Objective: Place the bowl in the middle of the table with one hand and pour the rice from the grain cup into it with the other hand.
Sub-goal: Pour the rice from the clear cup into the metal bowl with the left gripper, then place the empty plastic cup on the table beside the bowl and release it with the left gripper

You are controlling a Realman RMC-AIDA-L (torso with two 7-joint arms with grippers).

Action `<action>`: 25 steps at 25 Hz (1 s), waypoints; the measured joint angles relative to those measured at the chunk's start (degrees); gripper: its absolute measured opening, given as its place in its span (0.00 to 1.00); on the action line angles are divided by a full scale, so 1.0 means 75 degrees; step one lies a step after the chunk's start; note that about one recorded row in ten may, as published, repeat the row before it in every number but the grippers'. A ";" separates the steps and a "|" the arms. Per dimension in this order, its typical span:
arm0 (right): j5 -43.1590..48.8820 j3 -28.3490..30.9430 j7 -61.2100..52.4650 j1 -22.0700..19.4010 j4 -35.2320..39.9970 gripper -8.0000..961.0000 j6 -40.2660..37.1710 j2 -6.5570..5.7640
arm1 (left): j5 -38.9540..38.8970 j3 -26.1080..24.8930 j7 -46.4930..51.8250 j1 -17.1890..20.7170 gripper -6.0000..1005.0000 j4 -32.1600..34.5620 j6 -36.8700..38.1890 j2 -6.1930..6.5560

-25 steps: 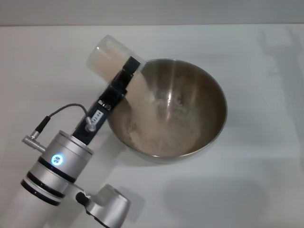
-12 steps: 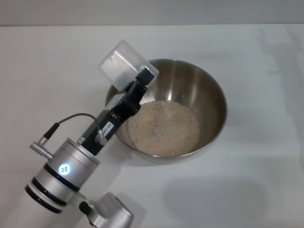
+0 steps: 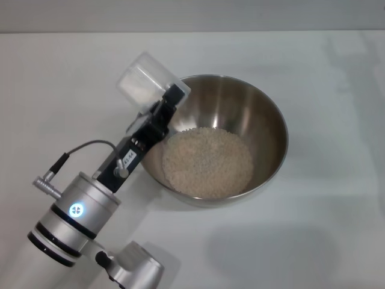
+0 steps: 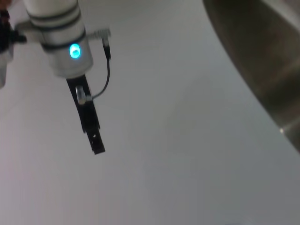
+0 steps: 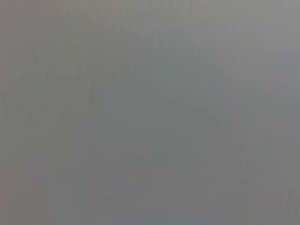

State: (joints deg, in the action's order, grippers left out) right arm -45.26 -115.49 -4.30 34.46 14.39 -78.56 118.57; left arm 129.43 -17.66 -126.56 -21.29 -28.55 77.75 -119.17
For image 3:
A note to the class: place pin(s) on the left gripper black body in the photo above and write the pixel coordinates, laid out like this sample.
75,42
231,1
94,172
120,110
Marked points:
120,168

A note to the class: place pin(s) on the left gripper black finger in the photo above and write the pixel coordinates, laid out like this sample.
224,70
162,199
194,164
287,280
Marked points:
161,120

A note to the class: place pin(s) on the clear plastic measuring cup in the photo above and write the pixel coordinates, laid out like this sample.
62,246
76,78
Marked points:
144,81

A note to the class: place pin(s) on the white rice grains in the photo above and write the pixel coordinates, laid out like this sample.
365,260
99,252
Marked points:
207,162

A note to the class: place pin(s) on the stainless steel mixing bowl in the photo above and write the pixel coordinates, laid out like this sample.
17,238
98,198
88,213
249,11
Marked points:
258,120

